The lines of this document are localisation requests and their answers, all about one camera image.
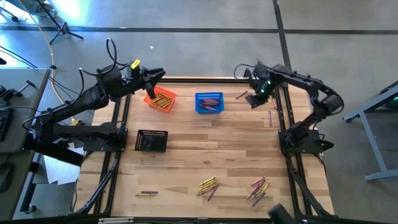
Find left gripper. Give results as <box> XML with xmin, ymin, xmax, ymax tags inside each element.
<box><xmin>119</xmin><ymin>67</ymin><xmax>166</xmax><ymax>100</ymax></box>

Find blue plastic basket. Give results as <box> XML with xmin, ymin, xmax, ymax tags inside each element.
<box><xmin>195</xmin><ymin>92</ymin><xmax>225</xmax><ymax>114</ymax></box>

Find person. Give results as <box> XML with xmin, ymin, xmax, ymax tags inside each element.
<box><xmin>267</xmin><ymin>203</ymin><xmax>300</xmax><ymax>224</ymax></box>

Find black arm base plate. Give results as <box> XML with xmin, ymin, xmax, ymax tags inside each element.
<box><xmin>83</xmin><ymin>128</ymin><xmax>128</xmax><ymax>152</ymax></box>
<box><xmin>278</xmin><ymin>129</ymin><xmax>335</xmax><ymax>156</ymax></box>

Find grey metal table frame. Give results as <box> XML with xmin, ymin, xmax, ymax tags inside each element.
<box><xmin>342</xmin><ymin>80</ymin><xmax>398</xmax><ymax>182</ymax></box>

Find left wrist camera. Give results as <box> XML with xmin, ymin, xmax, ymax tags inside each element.
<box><xmin>126</xmin><ymin>60</ymin><xmax>141</xmax><ymax>80</ymax></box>

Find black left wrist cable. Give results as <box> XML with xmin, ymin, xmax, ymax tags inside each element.
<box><xmin>78</xmin><ymin>37</ymin><xmax>137</xmax><ymax>77</ymax></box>

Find black tripod stand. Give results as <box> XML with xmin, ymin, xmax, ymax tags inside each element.
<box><xmin>35</xmin><ymin>0</ymin><xmax>84</xmax><ymax>46</ymax></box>

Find black device with green light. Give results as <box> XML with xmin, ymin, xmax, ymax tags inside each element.
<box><xmin>381</xmin><ymin>83</ymin><xmax>398</xmax><ymax>110</ymax></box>

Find orange plastic basket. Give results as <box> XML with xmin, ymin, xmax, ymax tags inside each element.
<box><xmin>143</xmin><ymin>85</ymin><xmax>177</xmax><ymax>113</ymax></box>

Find magenta crayon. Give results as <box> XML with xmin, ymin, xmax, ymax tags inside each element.
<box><xmin>246</xmin><ymin>184</ymin><xmax>261</xmax><ymax>200</ymax></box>

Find dark grey desk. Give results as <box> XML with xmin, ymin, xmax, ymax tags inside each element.
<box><xmin>0</xmin><ymin>149</ymin><xmax>35</xmax><ymax>221</ymax></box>

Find black plastic basket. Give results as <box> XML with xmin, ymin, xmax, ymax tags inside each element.
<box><xmin>134</xmin><ymin>129</ymin><xmax>169</xmax><ymax>153</ymax></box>

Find black metal table frame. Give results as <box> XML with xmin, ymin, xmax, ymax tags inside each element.
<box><xmin>74</xmin><ymin>76</ymin><xmax>335</xmax><ymax>218</ymax></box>

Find yellow floor cable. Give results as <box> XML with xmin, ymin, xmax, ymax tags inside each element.
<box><xmin>17</xmin><ymin>0</ymin><xmax>80</xmax><ymax>126</ymax></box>

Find black desk clamp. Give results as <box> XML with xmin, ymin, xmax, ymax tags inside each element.
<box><xmin>0</xmin><ymin>80</ymin><xmax>37</xmax><ymax>101</ymax></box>

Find black desk support beam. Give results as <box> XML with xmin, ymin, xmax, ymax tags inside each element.
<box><xmin>23</xmin><ymin>132</ymin><xmax>85</xmax><ymax>167</ymax></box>

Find white paper sheets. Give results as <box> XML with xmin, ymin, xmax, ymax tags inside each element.
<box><xmin>42</xmin><ymin>146</ymin><xmax>85</xmax><ymax>186</ymax></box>

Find grey chair base leg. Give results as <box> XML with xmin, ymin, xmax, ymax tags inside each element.
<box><xmin>0</xmin><ymin>5</ymin><xmax>20</xmax><ymax>23</ymax></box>

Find black computer mouse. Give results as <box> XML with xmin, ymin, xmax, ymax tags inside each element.
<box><xmin>0</xmin><ymin>162</ymin><xmax>14</xmax><ymax>193</ymax></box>

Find black keyboard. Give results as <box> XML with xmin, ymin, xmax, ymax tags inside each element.
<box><xmin>0</xmin><ymin>107</ymin><xmax>14</xmax><ymax>142</ymax></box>

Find silver bracket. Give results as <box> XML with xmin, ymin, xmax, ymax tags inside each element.
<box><xmin>272</xmin><ymin>218</ymin><xmax>308</xmax><ymax>224</ymax></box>
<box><xmin>98</xmin><ymin>217</ymin><xmax>135</xmax><ymax>224</ymax></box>

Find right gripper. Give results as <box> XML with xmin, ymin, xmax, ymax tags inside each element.
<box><xmin>245</xmin><ymin>62</ymin><xmax>279</xmax><ymax>109</ymax></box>

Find black floor cable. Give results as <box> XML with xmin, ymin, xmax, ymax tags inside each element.
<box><xmin>0</xmin><ymin>45</ymin><xmax>82</xmax><ymax>98</ymax></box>

